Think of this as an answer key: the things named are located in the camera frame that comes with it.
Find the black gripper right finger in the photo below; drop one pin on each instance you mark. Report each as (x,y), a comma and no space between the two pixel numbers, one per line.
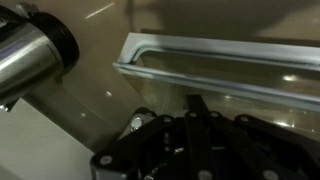
(268,151)

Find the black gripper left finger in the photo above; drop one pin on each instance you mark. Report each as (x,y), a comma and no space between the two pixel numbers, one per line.
(168,148)

